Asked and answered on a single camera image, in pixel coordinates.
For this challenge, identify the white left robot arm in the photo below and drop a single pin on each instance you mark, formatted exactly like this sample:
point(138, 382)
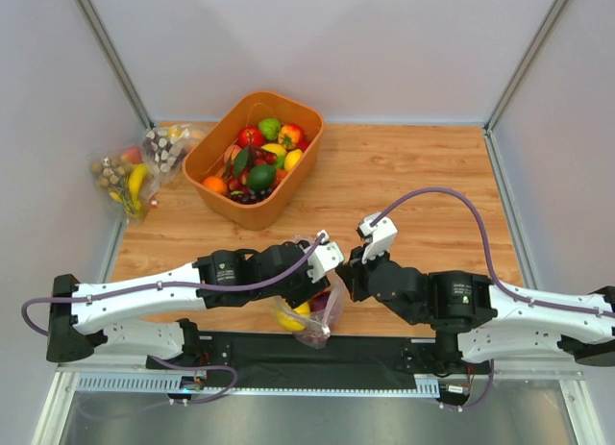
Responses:
point(79, 312)

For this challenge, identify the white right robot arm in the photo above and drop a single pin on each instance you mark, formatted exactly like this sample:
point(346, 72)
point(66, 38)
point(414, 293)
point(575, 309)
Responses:
point(476, 320)

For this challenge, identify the red fake apple in basket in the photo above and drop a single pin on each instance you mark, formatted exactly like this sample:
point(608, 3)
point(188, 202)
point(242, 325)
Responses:
point(250, 136)

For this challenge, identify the green fake lime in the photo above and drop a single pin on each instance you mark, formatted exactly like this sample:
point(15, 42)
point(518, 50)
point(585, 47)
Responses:
point(261, 177)

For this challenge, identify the clear polka dot zip bag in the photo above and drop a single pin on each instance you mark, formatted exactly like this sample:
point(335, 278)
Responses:
point(320, 324)

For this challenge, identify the fake orange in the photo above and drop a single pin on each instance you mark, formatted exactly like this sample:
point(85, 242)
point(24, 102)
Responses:
point(216, 184)

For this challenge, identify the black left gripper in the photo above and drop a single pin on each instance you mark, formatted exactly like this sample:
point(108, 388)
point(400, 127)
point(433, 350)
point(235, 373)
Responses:
point(307, 288)

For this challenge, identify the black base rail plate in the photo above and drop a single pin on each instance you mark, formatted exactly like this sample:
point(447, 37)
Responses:
point(279, 361)

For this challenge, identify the dark fake grape bunch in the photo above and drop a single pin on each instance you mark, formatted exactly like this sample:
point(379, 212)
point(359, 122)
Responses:
point(248, 196)

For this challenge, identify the clear bag with banana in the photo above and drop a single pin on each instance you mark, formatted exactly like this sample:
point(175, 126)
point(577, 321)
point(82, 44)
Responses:
point(126, 180)

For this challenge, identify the orange plastic basket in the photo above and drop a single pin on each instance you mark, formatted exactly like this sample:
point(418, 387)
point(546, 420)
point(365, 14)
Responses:
point(211, 157)

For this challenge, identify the yellow fake lemon in basket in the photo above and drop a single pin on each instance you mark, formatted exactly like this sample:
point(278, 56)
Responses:
point(292, 158)

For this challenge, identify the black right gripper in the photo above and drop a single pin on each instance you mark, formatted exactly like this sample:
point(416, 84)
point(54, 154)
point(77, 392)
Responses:
point(356, 279)

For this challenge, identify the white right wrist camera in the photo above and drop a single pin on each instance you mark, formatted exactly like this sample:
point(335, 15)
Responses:
point(378, 233)

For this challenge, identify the yellow fake lemon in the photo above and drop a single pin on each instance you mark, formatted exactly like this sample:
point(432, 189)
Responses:
point(292, 158)
point(292, 319)

